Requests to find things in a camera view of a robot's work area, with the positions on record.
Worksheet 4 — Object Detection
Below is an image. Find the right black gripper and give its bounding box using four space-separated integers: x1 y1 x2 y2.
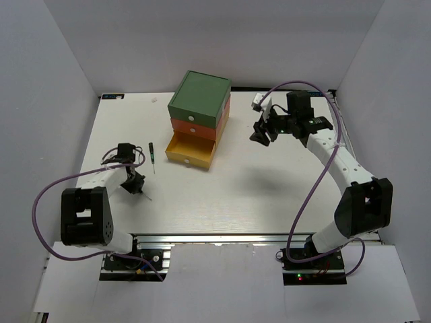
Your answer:
248 106 296 147

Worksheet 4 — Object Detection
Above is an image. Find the slim green screwdriver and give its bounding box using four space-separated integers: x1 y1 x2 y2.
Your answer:
141 192 152 201

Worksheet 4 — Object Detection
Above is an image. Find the slim black screwdriver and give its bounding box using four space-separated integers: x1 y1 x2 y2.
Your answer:
148 142 156 174

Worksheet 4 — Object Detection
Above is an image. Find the green top drawer box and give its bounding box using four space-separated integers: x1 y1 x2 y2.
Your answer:
168 71 232 129

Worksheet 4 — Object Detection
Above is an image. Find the yellow bottom drawer box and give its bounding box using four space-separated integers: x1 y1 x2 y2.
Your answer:
165 131 220 170

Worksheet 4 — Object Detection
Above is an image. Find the orange drawer box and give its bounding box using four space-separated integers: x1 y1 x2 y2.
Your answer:
170 96 231 143

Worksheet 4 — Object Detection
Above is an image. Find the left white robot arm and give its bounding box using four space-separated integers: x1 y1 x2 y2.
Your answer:
61 143 145 268

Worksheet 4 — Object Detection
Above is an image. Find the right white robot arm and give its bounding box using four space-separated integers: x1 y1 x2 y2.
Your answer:
250 91 393 268

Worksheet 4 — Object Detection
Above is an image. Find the right black logo sticker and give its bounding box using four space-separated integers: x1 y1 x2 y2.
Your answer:
308 91 324 97

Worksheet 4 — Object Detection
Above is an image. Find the black logo sticker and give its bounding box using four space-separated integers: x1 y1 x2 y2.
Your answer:
101 94 125 100
308 91 324 97

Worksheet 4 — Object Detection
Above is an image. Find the left black logo sticker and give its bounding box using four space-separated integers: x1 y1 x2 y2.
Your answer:
101 94 125 100

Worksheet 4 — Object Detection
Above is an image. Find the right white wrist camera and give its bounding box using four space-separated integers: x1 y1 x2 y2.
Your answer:
251 93 272 122

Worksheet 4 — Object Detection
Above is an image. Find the aluminium front rail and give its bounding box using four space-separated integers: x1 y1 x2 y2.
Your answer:
136 234 289 244

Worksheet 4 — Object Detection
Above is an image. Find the aluminium rail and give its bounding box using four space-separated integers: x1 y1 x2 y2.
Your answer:
327 89 356 157
136 234 289 244

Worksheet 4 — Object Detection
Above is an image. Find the aluminium right side rail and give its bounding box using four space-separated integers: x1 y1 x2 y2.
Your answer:
327 89 356 157

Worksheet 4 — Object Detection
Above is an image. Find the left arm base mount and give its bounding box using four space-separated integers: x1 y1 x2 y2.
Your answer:
99 242 172 282

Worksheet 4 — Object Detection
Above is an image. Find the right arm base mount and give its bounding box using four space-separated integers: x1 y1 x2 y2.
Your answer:
275 248 347 287

